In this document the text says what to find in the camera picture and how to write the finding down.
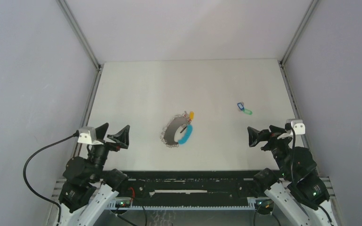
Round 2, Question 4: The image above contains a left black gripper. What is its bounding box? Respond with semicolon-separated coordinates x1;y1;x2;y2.
88;122;130;180

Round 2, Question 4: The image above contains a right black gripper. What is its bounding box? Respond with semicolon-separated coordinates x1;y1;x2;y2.
247;125;295;178

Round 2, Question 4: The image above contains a metal key organizer with rings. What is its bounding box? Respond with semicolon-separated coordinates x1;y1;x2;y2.
160;111;193;148

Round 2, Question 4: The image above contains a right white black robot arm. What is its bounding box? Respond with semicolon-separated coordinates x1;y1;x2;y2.
247;119;337;226

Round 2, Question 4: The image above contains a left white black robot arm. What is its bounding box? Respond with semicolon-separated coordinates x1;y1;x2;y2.
57;123;130;226

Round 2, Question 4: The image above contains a left green circuit board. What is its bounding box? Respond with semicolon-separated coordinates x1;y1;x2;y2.
115;201;132;209

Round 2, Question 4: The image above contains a green circuit board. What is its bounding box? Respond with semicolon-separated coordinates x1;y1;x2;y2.
255;201;273;209
115;201;132;209

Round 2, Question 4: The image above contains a right green circuit board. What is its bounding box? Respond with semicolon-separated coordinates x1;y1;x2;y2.
255;201;273;209

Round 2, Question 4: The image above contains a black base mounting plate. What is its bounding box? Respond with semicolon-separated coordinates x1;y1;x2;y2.
119;170;259;206

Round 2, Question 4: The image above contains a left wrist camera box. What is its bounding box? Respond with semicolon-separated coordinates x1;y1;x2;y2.
77;126;104;145

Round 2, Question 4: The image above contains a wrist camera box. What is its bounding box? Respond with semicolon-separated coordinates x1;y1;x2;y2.
77;126;104;145
277;119;306;139

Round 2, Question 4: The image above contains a right black camera cable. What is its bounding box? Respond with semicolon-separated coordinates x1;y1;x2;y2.
253;123;335;226

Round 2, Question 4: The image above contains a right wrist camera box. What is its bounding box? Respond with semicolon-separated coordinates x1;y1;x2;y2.
277;119;306;139

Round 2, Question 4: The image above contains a white slotted cable duct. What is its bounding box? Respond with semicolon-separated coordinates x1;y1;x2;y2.
106;199;264;211

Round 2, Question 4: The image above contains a right aluminium frame post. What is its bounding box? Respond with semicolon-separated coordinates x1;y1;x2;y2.
280;0;321;67

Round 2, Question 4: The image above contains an aluminium frame post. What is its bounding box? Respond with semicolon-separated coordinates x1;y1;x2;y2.
56;0;102;71
280;0;321;67

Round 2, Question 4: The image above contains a left aluminium frame post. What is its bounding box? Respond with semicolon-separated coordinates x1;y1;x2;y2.
56;0;102;71

